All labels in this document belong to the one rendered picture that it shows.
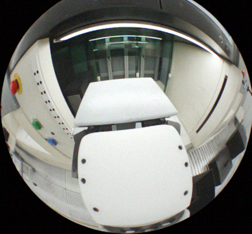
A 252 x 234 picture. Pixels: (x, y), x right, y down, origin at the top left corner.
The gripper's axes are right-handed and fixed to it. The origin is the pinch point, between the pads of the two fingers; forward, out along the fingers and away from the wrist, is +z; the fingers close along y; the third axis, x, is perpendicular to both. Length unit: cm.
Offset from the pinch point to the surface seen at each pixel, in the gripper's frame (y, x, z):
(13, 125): -167, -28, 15
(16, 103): -34.3, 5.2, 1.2
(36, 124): -26.5, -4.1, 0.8
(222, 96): 42.0, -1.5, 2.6
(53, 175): -134, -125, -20
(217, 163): 62, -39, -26
